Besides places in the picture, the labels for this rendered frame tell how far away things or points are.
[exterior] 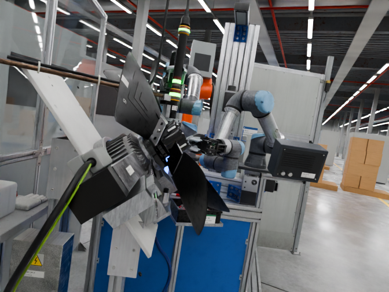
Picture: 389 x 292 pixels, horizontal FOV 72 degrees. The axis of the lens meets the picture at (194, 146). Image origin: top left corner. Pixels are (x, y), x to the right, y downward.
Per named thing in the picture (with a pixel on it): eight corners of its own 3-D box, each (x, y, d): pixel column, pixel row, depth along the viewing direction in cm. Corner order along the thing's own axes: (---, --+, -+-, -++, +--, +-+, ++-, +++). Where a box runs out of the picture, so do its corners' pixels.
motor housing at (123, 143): (128, 210, 88) (162, 189, 88) (88, 150, 85) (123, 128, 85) (138, 191, 111) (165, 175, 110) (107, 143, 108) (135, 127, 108)
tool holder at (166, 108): (164, 120, 100) (167, 94, 100) (154, 119, 106) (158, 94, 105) (183, 123, 106) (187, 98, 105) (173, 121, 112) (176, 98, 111)
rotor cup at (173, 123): (162, 171, 91) (194, 152, 91) (139, 135, 90) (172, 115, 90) (164, 164, 106) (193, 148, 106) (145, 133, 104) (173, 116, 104)
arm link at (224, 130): (228, 85, 155) (194, 161, 143) (245, 85, 147) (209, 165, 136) (237, 97, 163) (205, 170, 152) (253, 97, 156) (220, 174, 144)
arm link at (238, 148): (244, 157, 137) (247, 141, 136) (230, 157, 129) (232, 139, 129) (232, 154, 142) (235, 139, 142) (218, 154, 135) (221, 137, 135)
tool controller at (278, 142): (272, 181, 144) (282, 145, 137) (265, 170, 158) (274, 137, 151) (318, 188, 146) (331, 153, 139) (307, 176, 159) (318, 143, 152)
